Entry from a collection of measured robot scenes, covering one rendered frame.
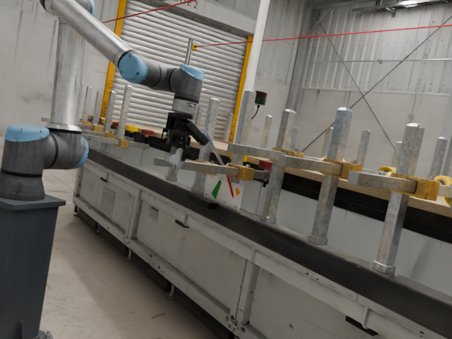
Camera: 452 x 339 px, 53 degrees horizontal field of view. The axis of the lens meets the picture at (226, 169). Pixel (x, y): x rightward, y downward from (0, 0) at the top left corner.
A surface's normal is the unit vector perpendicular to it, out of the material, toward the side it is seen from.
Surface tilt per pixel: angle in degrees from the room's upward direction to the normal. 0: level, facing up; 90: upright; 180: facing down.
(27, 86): 90
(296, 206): 90
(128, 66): 92
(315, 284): 90
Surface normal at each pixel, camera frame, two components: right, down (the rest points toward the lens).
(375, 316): -0.81, -0.11
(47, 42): 0.56, 0.18
